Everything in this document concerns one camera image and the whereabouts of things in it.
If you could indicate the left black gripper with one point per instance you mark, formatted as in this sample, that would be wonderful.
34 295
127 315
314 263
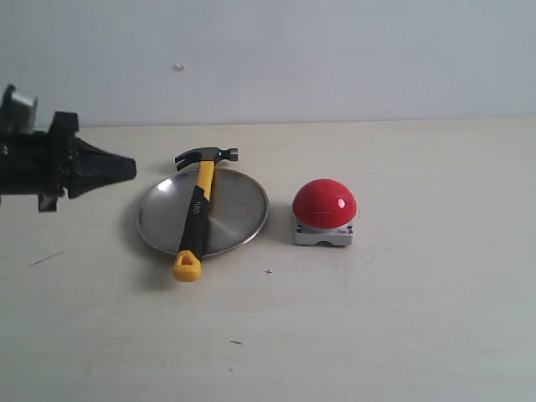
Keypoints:
39 163

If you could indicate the yellow black claw hammer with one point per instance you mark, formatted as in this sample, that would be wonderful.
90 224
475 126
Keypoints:
187 265

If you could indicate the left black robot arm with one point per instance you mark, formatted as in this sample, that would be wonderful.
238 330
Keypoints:
56 163

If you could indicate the red dome push button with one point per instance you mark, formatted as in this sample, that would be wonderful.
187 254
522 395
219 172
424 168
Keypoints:
324 211

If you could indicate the round steel plate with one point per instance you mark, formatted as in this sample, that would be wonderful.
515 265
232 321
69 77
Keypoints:
239 208

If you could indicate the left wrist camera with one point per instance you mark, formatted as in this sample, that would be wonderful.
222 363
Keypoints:
18 111

